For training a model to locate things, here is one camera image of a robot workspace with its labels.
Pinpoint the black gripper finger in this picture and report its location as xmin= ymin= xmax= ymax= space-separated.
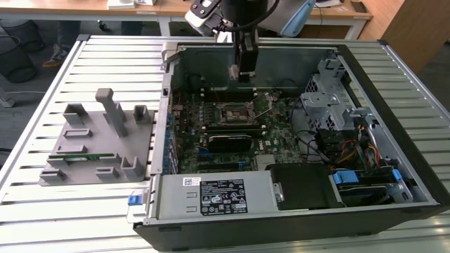
xmin=234 ymin=31 xmax=261 ymax=83

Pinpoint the metal socket cover frame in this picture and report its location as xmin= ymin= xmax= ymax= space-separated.
xmin=247 ymin=92 xmax=275 ymax=119

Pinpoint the CPU socket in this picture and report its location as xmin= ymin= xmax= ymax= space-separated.
xmin=218 ymin=101 xmax=255 ymax=126

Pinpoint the pale blue teach pendant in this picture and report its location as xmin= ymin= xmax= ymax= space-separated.
xmin=281 ymin=0 xmax=317 ymax=36

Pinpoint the black RAM slot bank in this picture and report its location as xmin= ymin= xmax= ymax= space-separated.
xmin=205 ymin=124 xmax=267 ymax=138
xmin=201 ymin=86 xmax=259 ymax=102

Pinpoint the silver metal disk bay cage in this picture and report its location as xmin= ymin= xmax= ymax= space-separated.
xmin=299 ymin=59 xmax=369 ymax=131

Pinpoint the green motherboard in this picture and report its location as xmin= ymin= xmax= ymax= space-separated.
xmin=167 ymin=88 xmax=304 ymax=175

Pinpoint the black graphics card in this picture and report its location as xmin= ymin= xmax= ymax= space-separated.
xmin=207 ymin=133 xmax=254 ymax=153

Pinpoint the white box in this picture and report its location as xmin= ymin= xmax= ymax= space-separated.
xmin=107 ymin=0 xmax=137 ymax=10

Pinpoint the silver chipset heatsink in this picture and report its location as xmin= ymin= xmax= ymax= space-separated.
xmin=255 ymin=154 xmax=277 ymax=171

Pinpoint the black expansion slot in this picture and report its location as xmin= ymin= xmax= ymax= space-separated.
xmin=197 ymin=162 xmax=246 ymax=171

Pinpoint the brown wooden cabinet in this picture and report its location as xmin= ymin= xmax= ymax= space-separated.
xmin=358 ymin=0 xmax=450 ymax=74

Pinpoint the black drive bay cover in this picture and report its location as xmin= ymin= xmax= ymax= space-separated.
xmin=270 ymin=162 xmax=344 ymax=211

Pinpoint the person in jeans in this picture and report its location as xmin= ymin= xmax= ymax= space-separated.
xmin=42 ymin=20 xmax=143 ymax=68

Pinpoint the hard disk in blue carrier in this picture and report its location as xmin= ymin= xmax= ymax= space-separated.
xmin=330 ymin=168 xmax=404 ymax=190

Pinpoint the grey parts rack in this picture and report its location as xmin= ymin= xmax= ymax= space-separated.
xmin=38 ymin=88 xmax=158 ymax=187

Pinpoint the silver power supply with label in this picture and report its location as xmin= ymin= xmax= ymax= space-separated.
xmin=154 ymin=172 xmax=274 ymax=219

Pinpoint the green RAM stick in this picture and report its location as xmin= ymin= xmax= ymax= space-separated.
xmin=47 ymin=152 xmax=115 ymax=162

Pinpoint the black mesh waste bin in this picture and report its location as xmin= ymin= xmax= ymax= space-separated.
xmin=0 ymin=18 xmax=47 ymax=53

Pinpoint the black open PC case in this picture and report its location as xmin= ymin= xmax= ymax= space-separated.
xmin=133 ymin=39 xmax=450 ymax=252

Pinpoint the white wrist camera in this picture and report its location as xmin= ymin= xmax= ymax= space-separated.
xmin=185 ymin=0 xmax=226 ymax=36

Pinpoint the grey case latch bracket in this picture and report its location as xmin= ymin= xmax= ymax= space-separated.
xmin=161 ymin=43 xmax=181 ymax=72

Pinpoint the black cable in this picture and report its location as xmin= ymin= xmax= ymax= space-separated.
xmin=295 ymin=128 xmax=332 ymax=162

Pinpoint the wooden desk with white frame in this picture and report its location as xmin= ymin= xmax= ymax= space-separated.
xmin=0 ymin=0 xmax=374 ymax=40

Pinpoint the coloured power wire bundle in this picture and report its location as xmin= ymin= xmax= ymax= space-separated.
xmin=337 ymin=123 xmax=382 ymax=169

